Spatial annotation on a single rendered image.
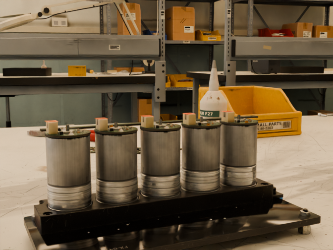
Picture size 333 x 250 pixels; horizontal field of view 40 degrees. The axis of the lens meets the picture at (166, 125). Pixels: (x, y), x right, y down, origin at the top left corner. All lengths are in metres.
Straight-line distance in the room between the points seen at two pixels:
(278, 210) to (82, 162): 0.12
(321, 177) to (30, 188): 0.24
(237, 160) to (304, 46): 2.73
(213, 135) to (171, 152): 0.03
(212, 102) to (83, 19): 4.19
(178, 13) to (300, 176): 4.10
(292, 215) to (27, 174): 0.24
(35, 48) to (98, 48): 0.33
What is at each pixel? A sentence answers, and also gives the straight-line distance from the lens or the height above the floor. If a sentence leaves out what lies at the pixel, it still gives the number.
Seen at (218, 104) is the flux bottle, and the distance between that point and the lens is 0.55.
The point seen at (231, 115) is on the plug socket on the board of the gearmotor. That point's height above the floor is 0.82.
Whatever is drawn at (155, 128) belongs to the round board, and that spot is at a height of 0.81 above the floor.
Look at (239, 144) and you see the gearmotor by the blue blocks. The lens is 0.29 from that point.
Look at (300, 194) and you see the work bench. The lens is 0.37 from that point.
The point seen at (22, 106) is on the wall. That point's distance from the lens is 4.68.
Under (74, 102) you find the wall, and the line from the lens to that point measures 4.69.
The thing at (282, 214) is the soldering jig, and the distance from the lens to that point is 0.29.
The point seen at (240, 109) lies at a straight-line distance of 0.72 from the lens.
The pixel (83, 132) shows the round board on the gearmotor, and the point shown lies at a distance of 0.26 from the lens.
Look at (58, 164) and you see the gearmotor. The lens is 0.25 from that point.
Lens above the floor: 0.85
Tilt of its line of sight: 8 degrees down
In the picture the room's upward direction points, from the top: straight up
